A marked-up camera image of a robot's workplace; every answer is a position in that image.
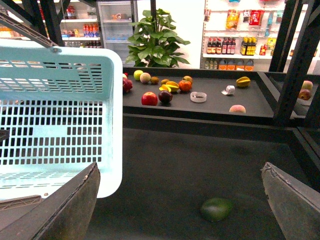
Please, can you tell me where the small white tape roll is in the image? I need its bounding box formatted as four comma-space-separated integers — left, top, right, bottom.
221, 85, 236, 96

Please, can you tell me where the dark green avocado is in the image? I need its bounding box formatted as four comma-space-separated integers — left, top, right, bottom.
199, 197, 234, 222

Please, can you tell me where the brown kiwi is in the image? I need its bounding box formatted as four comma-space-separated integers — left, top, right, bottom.
150, 76, 159, 85
160, 79, 170, 85

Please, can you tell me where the green potted plant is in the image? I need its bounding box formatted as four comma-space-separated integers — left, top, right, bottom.
125, 8, 191, 68

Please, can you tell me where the dark purple plum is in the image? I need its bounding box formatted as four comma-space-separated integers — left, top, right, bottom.
158, 90, 173, 104

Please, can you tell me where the orange persimmon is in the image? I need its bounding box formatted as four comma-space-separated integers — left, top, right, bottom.
178, 80, 192, 92

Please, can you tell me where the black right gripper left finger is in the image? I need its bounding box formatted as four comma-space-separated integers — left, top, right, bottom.
0, 162, 101, 240

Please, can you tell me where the pink dragon fruit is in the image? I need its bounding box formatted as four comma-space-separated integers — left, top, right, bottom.
122, 77, 133, 94

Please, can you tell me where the pale apple side shelf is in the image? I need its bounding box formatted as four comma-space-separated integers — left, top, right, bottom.
301, 80, 313, 91

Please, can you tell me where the pale pink peach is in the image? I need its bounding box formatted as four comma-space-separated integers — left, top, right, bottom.
139, 72, 151, 84

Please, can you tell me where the clear tape roll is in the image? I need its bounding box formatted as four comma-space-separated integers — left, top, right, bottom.
190, 91, 207, 103

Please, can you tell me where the green red mango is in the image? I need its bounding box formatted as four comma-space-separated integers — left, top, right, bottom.
182, 75, 193, 84

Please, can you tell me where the green apple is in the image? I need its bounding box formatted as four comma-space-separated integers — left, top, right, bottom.
133, 70, 144, 81

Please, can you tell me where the light blue plastic basket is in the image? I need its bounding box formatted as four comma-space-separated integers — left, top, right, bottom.
0, 12, 124, 212

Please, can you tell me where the red apple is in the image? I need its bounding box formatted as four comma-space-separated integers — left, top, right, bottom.
141, 91, 158, 106

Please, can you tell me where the pink peach front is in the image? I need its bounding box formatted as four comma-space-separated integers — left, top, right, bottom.
229, 104, 247, 114

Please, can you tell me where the red apple side shelf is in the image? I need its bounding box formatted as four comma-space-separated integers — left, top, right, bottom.
298, 88, 312, 101

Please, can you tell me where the yellow starfruit far right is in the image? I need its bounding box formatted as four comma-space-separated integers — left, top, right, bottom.
236, 76, 251, 88

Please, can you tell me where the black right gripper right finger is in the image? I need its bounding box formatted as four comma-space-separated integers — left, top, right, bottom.
261, 162, 320, 240

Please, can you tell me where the yellow starfruit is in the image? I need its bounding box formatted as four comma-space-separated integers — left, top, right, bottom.
159, 81, 180, 93
236, 76, 251, 88

